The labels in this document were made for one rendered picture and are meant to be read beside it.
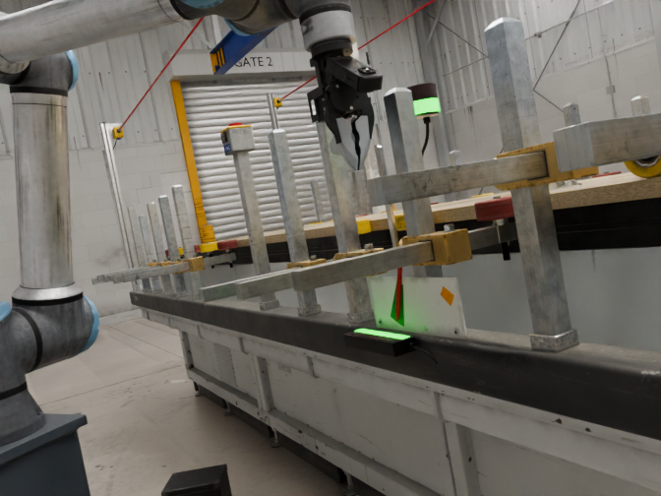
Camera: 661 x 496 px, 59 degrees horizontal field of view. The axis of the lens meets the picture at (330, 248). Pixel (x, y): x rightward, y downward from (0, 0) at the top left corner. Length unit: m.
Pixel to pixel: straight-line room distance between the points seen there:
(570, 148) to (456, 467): 1.15
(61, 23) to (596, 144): 0.95
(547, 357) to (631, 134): 0.42
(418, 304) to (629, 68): 8.31
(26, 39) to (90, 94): 7.85
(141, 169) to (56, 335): 7.58
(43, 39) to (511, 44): 0.81
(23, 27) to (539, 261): 0.96
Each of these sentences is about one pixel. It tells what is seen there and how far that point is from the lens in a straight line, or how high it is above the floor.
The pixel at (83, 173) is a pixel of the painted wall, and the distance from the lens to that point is 8.83.
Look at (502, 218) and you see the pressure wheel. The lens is 1.08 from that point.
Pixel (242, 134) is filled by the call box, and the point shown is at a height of 1.20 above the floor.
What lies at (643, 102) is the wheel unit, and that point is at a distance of 2.02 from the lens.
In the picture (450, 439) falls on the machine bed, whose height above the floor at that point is 0.36.
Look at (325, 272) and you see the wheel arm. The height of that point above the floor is 0.85.
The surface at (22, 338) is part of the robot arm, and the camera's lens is 1.41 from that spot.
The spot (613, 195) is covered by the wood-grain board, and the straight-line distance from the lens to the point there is 0.99.
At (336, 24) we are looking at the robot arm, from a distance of 1.03.
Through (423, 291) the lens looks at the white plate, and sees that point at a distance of 1.01.
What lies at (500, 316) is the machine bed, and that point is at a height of 0.67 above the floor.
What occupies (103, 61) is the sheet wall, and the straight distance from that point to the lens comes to 9.29.
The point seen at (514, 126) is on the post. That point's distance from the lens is 0.82.
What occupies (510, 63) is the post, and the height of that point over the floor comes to 1.08.
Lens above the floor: 0.93
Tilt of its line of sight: 3 degrees down
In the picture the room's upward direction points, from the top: 10 degrees counter-clockwise
